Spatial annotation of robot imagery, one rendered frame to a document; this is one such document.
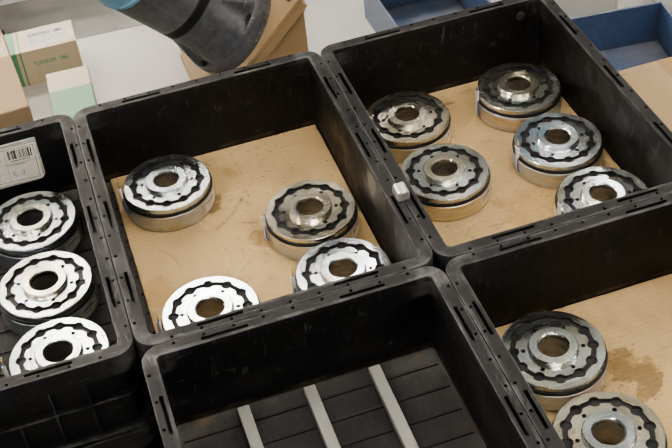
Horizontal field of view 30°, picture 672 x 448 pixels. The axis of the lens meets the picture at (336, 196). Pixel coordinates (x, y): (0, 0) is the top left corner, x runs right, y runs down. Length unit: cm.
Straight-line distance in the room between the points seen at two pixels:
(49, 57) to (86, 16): 152
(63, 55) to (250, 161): 51
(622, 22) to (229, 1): 57
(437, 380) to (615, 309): 20
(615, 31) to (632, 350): 71
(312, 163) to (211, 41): 29
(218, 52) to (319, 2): 36
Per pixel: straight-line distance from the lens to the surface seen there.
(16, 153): 148
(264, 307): 119
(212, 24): 169
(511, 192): 144
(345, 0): 202
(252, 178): 148
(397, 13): 197
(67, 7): 351
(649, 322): 130
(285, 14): 169
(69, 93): 181
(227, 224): 143
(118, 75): 193
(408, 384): 124
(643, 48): 189
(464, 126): 153
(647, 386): 125
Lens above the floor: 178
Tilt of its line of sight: 41 degrees down
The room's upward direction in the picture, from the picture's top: 7 degrees counter-clockwise
